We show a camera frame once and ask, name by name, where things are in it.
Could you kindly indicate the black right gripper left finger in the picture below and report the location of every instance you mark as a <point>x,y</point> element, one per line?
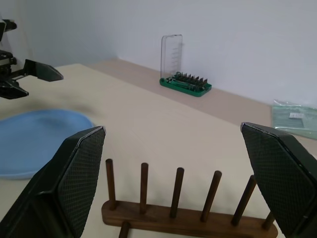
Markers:
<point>74,178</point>

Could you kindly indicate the green screwdriver bit case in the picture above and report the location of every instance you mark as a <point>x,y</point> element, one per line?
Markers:
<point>190,85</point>

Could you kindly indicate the blue plate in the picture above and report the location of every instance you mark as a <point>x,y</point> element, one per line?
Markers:
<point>29,143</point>

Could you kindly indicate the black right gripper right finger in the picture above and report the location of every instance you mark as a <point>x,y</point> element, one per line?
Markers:
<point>280,173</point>

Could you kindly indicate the dark wooden peg rack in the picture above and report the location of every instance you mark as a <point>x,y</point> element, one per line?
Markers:
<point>178,218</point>

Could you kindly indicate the clear plastic bag green sheets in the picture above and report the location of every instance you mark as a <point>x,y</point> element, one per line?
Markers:
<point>292,116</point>

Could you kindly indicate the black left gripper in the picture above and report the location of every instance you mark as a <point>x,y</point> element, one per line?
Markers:
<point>5,63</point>

